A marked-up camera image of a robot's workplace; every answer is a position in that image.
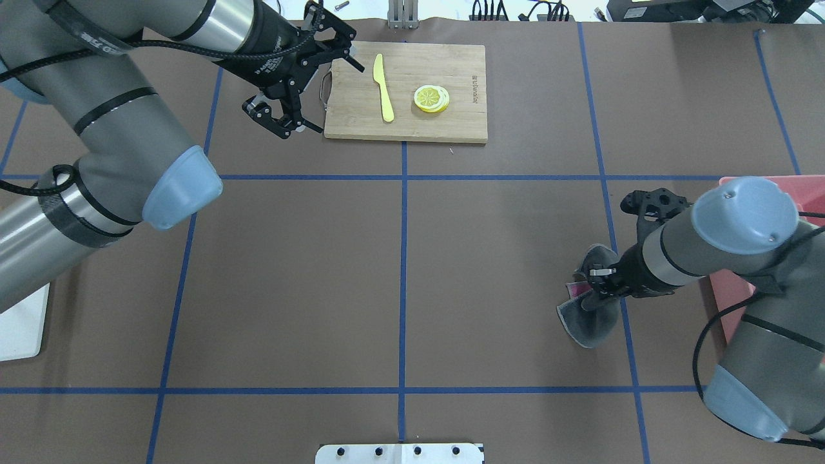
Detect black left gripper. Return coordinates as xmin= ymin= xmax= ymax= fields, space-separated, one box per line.
xmin=242 ymin=1 xmax=365 ymax=140

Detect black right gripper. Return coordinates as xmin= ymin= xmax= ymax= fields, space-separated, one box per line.
xmin=580 ymin=246 xmax=664 ymax=311

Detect grey wiping cloth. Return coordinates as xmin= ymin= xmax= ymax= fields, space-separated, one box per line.
xmin=557 ymin=244 xmax=621 ymax=349

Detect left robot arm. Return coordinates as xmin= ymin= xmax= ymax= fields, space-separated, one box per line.
xmin=2 ymin=1 xmax=364 ymax=311

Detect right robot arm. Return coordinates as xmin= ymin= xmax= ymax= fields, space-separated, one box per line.
xmin=557 ymin=177 xmax=824 ymax=450

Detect yellow plastic knife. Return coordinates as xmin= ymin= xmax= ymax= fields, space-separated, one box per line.
xmin=372 ymin=53 xmax=395 ymax=123

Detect bamboo cutting board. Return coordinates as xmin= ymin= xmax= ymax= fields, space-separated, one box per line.
xmin=324 ymin=41 xmax=489 ymax=144

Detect yellow lemon slice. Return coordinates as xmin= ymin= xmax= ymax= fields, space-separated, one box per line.
xmin=413 ymin=84 xmax=451 ymax=113

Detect pink plastic bin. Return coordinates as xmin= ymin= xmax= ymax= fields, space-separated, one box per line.
xmin=709 ymin=175 xmax=825 ymax=370

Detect white rack tray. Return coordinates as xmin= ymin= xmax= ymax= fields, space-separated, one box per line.
xmin=1 ymin=283 xmax=50 ymax=362

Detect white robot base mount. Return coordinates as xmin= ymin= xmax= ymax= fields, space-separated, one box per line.
xmin=315 ymin=443 xmax=485 ymax=463

